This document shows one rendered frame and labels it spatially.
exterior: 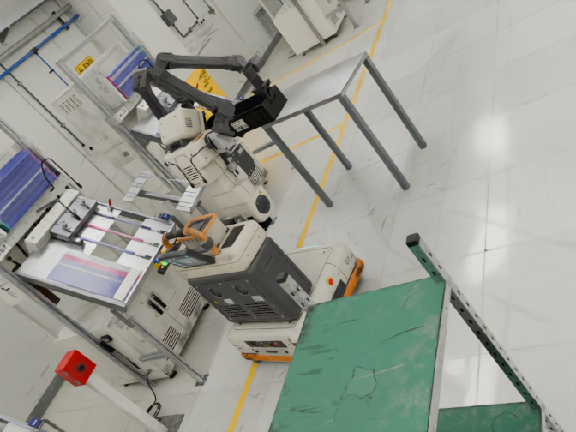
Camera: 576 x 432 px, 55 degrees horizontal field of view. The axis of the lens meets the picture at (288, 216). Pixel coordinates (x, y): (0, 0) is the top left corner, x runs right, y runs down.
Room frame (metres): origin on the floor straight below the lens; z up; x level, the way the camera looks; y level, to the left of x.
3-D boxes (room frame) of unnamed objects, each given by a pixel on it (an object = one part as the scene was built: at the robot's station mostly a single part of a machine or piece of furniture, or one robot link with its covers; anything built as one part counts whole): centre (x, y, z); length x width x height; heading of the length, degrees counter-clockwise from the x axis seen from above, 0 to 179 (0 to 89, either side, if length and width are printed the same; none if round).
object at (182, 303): (3.62, 1.30, 0.31); 0.70 x 0.65 x 0.62; 139
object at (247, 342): (2.45, 0.53, 0.23); 0.41 x 0.02 x 0.08; 39
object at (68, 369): (2.77, 1.42, 0.39); 0.24 x 0.24 x 0.78; 49
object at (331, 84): (3.44, -0.65, 0.40); 0.70 x 0.45 x 0.80; 39
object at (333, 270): (2.67, 0.29, 0.16); 0.67 x 0.64 x 0.25; 129
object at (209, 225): (2.60, 0.38, 0.87); 0.23 x 0.15 x 0.11; 39
